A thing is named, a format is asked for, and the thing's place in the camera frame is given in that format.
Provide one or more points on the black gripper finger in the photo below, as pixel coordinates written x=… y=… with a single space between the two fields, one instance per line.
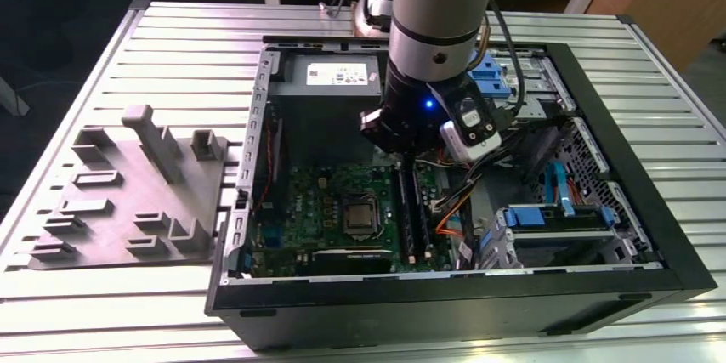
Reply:
x=413 y=160
x=405 y=160

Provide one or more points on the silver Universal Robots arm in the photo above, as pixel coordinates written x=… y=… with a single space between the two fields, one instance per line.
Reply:
x=442 y=6

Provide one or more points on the silver CPU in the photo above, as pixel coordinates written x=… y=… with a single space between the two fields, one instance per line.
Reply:
x=361 y=216

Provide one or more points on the grey power supply unit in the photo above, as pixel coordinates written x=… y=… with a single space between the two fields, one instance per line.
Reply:
x=318 y=125

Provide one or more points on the blue drive carrier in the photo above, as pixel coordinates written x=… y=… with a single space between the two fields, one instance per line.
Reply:
x=490 y=86

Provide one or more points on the black CPU socket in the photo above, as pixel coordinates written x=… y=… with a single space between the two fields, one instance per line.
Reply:
x=364 y=235

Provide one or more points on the green motherboard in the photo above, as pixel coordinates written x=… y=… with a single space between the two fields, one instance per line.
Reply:
x=309 y=210

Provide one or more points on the hard disk in blue carrier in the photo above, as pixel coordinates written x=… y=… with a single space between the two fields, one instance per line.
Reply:
x=525 y=216

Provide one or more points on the metal drive cage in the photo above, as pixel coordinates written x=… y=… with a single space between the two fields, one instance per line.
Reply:
x=543 y=82

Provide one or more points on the black graphics card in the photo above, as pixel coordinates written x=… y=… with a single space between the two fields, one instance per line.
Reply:
x=352 y=263

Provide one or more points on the metal disk bay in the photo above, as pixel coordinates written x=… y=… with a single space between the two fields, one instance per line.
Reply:
x=505 y=248

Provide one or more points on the black open PC case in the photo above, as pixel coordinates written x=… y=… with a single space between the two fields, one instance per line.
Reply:
x=397 y=312

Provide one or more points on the grey parts rack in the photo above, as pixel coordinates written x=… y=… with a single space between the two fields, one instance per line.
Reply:
x=142 y=193

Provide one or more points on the grey metal leg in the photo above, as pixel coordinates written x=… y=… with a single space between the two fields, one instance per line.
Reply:
x=14 y=99

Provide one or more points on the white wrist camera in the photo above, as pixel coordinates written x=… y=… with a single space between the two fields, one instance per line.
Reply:
x=474 y=133

